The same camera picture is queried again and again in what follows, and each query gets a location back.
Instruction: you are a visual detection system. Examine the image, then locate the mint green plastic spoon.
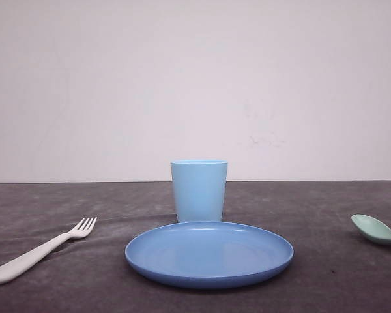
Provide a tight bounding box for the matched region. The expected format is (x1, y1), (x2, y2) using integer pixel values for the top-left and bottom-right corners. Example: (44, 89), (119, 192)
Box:
(351, 214), (391, 245)

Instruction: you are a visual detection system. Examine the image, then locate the blue plastic plate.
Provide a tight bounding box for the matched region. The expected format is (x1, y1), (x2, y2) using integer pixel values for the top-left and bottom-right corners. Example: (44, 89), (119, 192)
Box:
(124, 222), (294, 289)

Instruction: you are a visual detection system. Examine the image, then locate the light blue plastic cup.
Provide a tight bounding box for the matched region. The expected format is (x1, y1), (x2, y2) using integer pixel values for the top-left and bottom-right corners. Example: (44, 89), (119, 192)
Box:
(171, 160), (228, 222)

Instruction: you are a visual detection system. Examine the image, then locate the white plastic fork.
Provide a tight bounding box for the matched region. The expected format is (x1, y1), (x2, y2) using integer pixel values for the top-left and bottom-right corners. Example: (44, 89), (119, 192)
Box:
(0, 217), (97, 284)

